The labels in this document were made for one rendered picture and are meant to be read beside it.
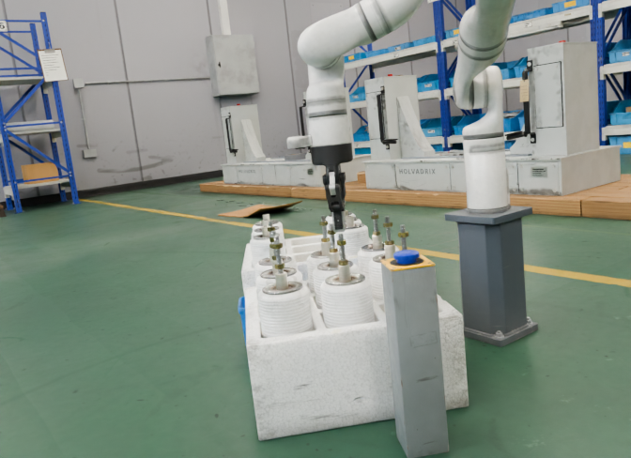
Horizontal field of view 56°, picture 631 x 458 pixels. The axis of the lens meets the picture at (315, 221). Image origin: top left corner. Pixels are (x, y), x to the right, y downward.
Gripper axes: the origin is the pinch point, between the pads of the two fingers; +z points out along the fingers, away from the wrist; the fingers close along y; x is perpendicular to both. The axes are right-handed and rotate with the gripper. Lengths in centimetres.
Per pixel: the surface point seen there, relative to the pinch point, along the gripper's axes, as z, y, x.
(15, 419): 36, 1, 72
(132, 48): -139, 596, 282
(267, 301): 12.2, -6.8, 13.6
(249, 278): 20, 43, 29
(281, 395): 28.3, -10.6, 12.3
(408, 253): 3.4, -16.1, -11.8
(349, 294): 12.6, -4.4, -1.0
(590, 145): 5, 204, -110
